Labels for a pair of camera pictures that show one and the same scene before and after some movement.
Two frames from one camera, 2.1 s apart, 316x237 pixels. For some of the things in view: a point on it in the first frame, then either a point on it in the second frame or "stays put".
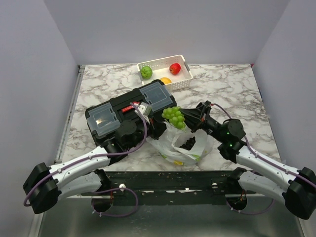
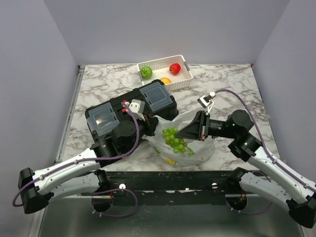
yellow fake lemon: [166, 80] stays put
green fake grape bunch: [175, 116] to [178, 144]
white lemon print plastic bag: [179, 147] stays put
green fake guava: [146, 72] stays put
